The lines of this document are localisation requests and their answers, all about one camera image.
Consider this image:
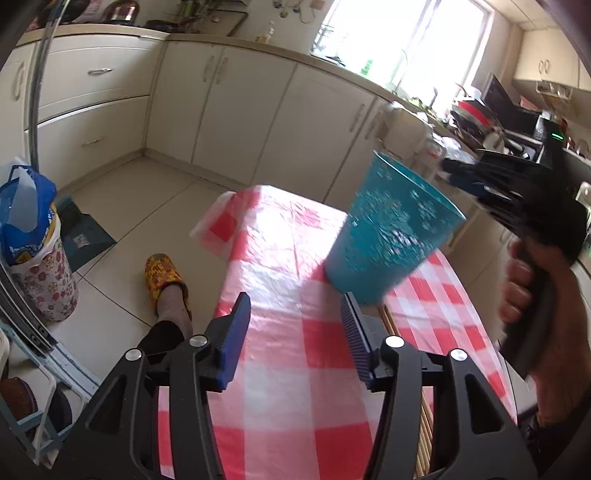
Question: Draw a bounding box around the cream door cabinet row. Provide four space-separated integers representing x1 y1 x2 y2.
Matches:
145 39 394 204

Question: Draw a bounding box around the pile of wooden chopsticks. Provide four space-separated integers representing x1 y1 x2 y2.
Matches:
379 305 437 479

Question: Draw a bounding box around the metal kettle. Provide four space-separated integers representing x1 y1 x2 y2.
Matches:
104 0 140 24

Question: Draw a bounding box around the teal cut-out metal bucket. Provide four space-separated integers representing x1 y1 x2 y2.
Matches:
323 150 468 306

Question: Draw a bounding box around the red white checkered tablecloth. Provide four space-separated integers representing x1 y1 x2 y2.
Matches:
157 184 519 480

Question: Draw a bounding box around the cream drawer cabinet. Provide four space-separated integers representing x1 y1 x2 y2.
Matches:
0 34 168 197

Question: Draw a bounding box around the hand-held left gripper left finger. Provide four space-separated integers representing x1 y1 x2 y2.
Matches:
51 292 252 480

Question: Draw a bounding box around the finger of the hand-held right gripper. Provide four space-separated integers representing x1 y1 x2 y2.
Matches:
441 157 491 180
450 178 505 206

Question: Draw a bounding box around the beige kitchen countertop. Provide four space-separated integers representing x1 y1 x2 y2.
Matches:
16 22 444 125

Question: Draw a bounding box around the cream wall cabinet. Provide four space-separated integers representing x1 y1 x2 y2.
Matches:
512 25 591 95

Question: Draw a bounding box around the yellow floral slipper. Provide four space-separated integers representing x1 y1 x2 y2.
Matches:
145 252 191 319

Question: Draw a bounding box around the wall utensil rack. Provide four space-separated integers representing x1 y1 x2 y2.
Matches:
173 0 249 35

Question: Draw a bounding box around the kitchen window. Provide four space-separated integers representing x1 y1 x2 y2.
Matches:
313 0 494 92

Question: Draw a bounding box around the person's leg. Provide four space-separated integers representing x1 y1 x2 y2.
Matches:
136 284 195 357

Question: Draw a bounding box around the cream side cabinet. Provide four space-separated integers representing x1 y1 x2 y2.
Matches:
445 203 527 319

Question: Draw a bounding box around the chrome metal pole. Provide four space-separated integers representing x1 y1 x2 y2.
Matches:
25 0 75 178

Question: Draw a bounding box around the floral trash bin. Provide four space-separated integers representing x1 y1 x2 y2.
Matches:
8 217 79 323

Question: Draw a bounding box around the white trolley cart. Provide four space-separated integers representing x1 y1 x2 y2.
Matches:
367 99 437 183

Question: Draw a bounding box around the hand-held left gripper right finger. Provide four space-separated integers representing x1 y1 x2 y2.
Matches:
340 292 539 480

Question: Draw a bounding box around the blue plastic bag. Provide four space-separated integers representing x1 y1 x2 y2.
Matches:
0 165 59 267

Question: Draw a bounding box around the grey metal rail frame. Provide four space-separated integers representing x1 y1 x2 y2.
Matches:
0 263 103 403

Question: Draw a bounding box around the person's right hand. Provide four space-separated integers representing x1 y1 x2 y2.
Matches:
498 239 591 426

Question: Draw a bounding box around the dark teal dustpan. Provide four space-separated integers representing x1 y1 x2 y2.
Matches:
55 196 117 273

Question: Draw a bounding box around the white rack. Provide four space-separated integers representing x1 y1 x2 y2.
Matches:
0 364 62 464

